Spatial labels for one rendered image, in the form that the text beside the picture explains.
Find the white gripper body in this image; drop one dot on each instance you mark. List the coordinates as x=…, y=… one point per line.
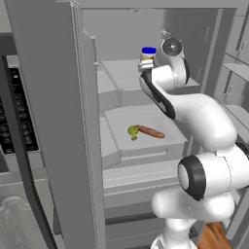
x=146, y=66

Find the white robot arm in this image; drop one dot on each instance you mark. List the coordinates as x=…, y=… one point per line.
x=207, y=123

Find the mayonnaise jar with blue lid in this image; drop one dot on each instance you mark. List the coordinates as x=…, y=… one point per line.
x=149, y=53

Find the grey fridge shelf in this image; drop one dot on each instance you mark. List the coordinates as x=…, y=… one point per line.
x=124, y=73
x=142, y=115

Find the grey fridge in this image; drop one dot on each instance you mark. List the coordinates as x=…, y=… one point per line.
x=129, y=32

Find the grey fridge door with shelves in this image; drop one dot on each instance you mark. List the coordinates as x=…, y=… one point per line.
x=241, y=74

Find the grey fridge drawer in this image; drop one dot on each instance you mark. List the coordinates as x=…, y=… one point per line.
x=136, y=188

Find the brown sausage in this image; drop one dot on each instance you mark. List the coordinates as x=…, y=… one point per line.
x=150, y=131

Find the green broccoli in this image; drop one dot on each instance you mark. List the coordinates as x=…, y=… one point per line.
x=132, y=131

